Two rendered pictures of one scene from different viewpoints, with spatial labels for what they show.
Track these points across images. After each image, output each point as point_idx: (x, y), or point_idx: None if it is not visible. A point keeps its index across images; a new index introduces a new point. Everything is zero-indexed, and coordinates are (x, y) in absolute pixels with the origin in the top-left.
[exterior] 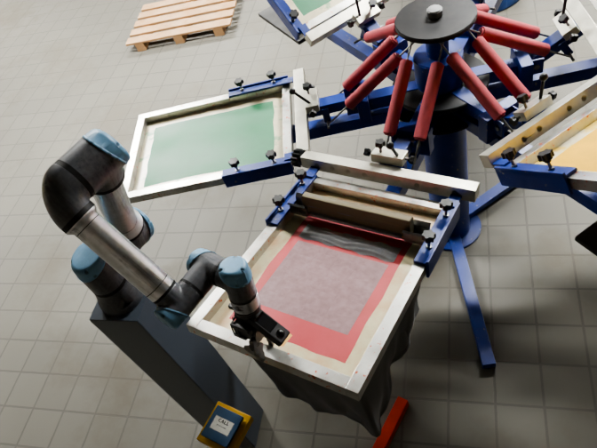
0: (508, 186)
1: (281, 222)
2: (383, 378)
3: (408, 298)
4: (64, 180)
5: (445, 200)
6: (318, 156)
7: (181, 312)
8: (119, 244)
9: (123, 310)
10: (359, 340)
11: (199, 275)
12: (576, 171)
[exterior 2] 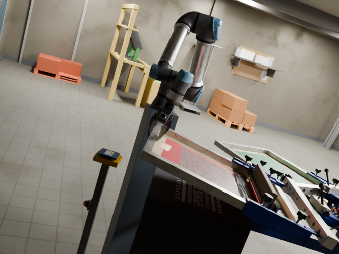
0: None
1: (236, 165)
2: (163, 240)
3: (217, 188)
4: (193, 12)
5: (304, 213)
6: (293, 182)
7: (157, 70)
8: (177, 39)
9: (155, 106)
10: None
11: (177, 72)
12: None
